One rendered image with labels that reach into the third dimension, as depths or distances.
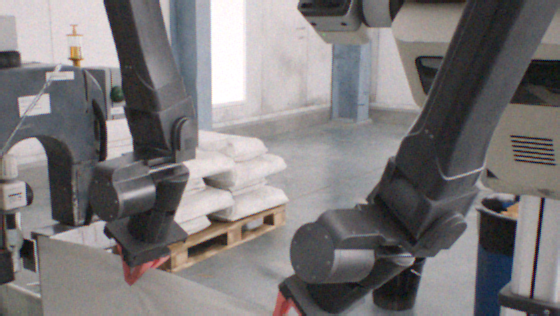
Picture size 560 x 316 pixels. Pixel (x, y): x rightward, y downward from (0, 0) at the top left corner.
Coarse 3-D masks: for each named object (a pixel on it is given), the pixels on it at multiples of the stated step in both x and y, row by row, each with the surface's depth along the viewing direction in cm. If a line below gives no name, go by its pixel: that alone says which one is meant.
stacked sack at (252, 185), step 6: (252, 180) 455; (258, 180) 461; (264, 180) 466; (210, 186) 447; (216, 186) 444; (240, 186) 445; (246, 186) 450; (252, 186) 454; (258, 186) 461; (234, 192) 440; (240, 192) 445; (246, 192) 453
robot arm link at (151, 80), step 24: (120, 0) 74; (144, 0) 75; (120, 24) 75; (144, 24) 76; (120, 48) 77; (144, 48) 76; (168, 48) 79; (144, 72) 77; (168, 72) 79; (144, 96) 79; (168, 96) 80; (144, 120) 82; (168, 120) 80; (144, 144) 85; (168, 144) 81
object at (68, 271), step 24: (48, 240) 105; (48, 264) 106; (72, 264) 104; (96, 264) 100; (120, 264) 97; (48, 288) 107; (72, 288) 105; (96, 288) 101; (120, 288) 98; (144, 288) 93; (168, 288) 89; (192, 288) 85; (48, 312) 109; (72, 312) 106; (96, 312) 103; (120, 312) 99; (144, 312) 95; (168, 312) 90; (192, 312) 86; (216, 312) 83; (240, 312) 81; (264, 312) 79
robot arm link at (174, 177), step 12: (156, 168) 83; (168, 168) 84; (180, 168) 86; (156, 180) 82; (168, 180) 83; (180, 180) 84; (156, 192) 84; (168, 192) 84; (180, 192) 85; (156, 204) 85; (168, 204) 85
